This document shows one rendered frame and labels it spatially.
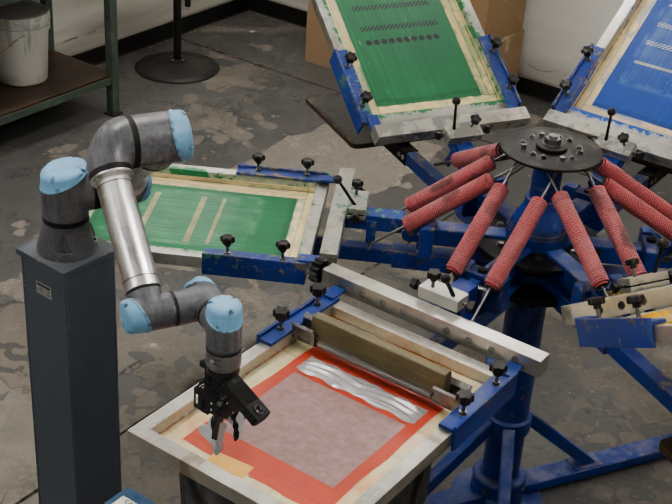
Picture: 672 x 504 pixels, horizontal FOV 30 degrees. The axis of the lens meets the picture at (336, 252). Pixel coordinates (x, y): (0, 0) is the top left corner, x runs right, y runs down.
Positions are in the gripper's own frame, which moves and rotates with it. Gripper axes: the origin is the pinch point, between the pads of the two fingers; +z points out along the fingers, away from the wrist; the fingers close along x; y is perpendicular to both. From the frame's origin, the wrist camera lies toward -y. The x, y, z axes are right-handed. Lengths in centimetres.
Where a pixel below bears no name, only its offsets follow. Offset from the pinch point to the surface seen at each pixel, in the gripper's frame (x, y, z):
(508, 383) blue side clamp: -71, -31, 8
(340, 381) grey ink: -49, 5, 12
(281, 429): -24.8, 4.4, 12.8
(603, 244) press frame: -151, -18, 6
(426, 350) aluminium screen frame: -73, -6, 10
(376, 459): -30.4, -19.2, 12.7
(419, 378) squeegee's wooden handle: -56, -13, 7
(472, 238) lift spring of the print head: -110, 5, -4
